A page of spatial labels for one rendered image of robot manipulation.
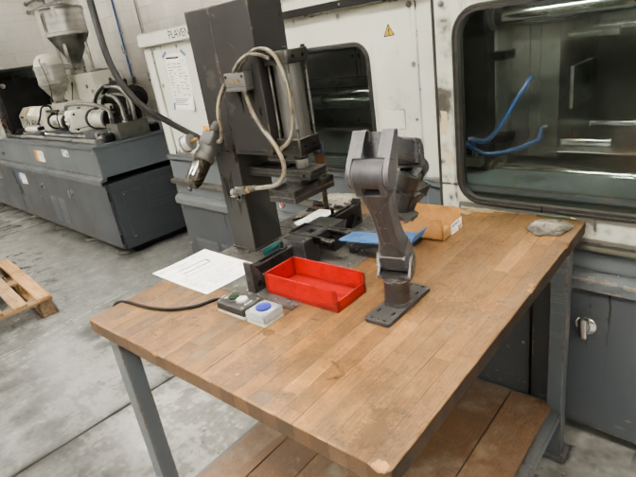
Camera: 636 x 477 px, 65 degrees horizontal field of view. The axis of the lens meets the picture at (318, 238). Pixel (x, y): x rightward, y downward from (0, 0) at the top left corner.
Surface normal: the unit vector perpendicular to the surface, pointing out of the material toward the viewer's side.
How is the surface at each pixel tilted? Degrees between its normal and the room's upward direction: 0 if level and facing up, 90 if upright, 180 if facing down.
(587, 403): 90
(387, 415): 0
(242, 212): 90
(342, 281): 90
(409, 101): 90
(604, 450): 0
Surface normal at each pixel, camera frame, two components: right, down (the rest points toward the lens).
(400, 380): -0.14, -0.92
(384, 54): -0.68, 0.36
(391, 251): -0.33, 0.74
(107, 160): 0.72, 0.16
